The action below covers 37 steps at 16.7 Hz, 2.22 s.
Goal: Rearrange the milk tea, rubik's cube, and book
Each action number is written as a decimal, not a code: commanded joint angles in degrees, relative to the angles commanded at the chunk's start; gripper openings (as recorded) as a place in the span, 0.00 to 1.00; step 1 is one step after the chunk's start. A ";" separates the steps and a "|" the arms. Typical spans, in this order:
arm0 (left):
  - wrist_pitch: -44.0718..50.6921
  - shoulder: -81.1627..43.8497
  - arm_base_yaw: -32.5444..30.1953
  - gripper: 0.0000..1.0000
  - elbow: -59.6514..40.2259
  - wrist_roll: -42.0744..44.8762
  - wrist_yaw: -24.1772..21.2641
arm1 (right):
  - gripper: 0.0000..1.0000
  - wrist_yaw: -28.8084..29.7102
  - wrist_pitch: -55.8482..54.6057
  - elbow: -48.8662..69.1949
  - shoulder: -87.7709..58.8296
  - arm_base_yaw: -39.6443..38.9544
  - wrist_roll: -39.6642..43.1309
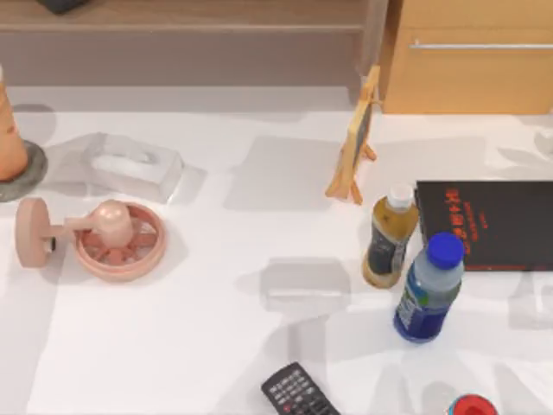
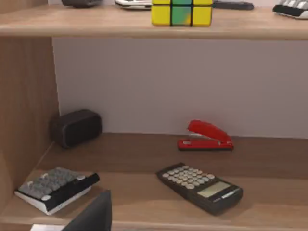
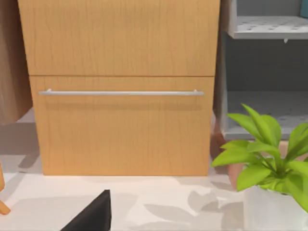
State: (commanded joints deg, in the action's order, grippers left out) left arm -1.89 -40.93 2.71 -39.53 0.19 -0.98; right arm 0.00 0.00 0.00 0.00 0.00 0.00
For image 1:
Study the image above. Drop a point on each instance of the red and blue round object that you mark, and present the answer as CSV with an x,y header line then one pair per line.
x,y
471,405

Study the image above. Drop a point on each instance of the pink desk fan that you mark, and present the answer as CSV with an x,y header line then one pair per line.
x,y
108,242

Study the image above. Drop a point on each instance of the wooden open shelf unit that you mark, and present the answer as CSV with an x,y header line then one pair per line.
x,y
181,43

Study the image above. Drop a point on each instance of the yellow tea bottle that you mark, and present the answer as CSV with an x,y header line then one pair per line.
x,y
389,246

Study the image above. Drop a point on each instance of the orange cone bottle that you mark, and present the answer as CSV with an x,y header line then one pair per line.
x,y
8,138

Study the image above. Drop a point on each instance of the grey round coaster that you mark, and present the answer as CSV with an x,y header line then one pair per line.
x,y
30,173

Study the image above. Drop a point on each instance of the black book with red print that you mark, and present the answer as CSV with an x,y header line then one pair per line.
x,y
497,225

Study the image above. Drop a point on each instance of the black object on shelf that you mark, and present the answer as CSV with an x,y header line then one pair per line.
x,y
60,4

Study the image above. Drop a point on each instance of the white tissue box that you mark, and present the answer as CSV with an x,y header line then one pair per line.
x,y
129,166

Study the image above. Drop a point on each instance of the wooden framed blackboard easel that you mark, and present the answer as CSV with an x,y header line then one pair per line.
x,y
359,129

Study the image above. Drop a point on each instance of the wooden cupboard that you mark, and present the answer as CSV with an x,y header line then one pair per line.
x,y
471,78

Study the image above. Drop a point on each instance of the white cup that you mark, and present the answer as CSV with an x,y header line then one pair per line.
x,y
545,140

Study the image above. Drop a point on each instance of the black remote control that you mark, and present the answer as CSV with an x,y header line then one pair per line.
x,y
298,391

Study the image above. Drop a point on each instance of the blue capped drink bottle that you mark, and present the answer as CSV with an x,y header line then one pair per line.
x,y
427,294

